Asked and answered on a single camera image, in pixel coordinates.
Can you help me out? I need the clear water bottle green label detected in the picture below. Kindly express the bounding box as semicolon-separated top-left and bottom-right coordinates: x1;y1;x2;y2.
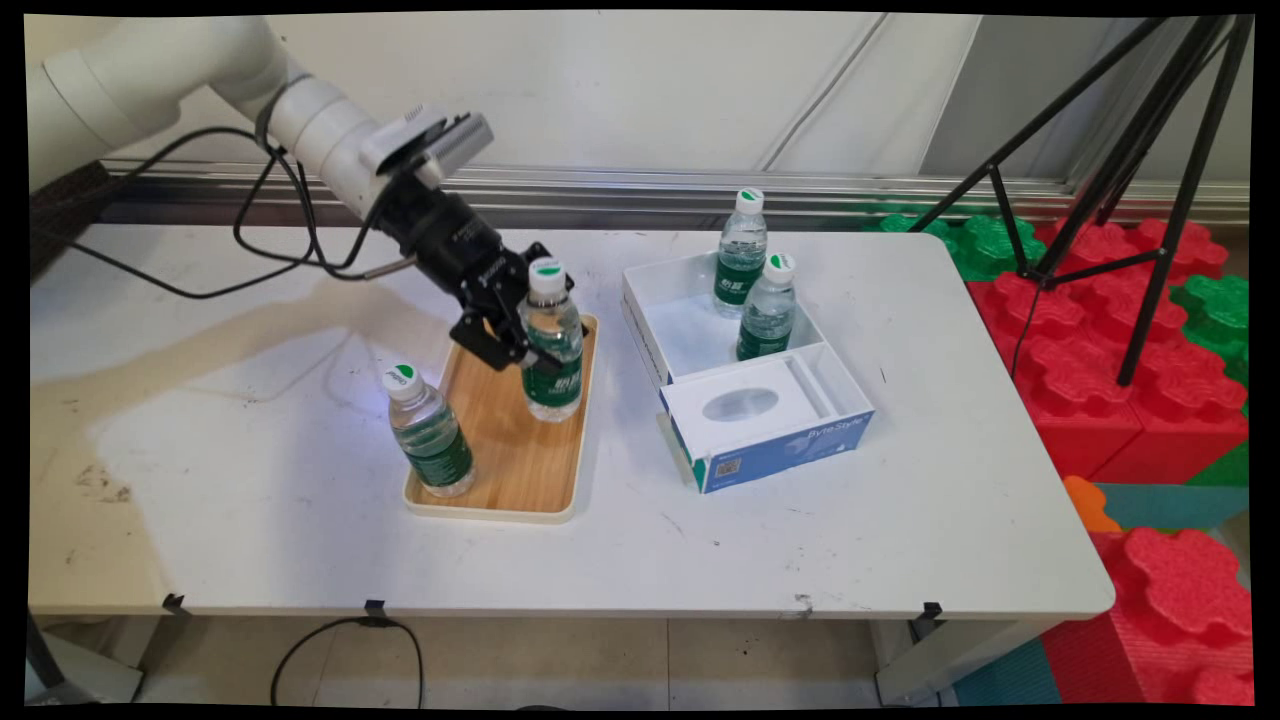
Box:
713;187;769;319
517;257;586;423
736;252;798;362
383;362;477;499

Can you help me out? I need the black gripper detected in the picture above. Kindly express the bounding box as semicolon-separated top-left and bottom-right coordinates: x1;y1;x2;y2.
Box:
378;180;579;377

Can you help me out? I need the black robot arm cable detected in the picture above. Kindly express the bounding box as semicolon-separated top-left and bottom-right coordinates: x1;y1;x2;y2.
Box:
30;125;331;301
233;145;419;283

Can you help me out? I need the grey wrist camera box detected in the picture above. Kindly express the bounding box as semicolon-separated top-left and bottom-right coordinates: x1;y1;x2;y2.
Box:
358;103;495;191

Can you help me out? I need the black camera tripod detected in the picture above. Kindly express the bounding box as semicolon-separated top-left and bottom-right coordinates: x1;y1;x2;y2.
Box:
908;15;1256;388

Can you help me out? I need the aluminium wall rail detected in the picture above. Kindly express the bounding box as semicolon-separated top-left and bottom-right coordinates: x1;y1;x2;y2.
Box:
100;158;1251;233

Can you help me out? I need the white table leg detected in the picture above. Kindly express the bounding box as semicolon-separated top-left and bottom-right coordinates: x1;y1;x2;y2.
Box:
28;612;147;706
873;617;1063;707

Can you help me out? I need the green foam block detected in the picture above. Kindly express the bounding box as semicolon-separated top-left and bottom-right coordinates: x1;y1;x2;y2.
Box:
860;205;1048;283
1170;275;1251;391

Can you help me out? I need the orange foam mat piece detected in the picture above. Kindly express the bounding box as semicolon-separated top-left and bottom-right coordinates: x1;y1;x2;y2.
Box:
1062;475;1122;533

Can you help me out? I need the black floor cable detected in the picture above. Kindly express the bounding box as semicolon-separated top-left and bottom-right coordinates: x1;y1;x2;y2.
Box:
270;616;427;709

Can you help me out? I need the bamboo wooden tray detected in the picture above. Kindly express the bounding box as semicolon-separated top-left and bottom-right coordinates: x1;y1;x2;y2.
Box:
403;313;599;524

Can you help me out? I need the white blue cardboard box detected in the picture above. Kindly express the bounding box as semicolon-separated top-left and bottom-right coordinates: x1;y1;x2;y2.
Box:
622;250;876;495

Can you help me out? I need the dark brown textured panel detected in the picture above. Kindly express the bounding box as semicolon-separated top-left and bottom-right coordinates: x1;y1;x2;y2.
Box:
29;160;113;283

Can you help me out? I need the large red foam block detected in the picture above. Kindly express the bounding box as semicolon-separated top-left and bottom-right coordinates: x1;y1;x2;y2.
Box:
965;218;1251;487

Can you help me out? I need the teal foam mat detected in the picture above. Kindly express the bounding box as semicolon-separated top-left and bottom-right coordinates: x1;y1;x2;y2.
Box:
1095;483;1251;532
950;638;1063;707

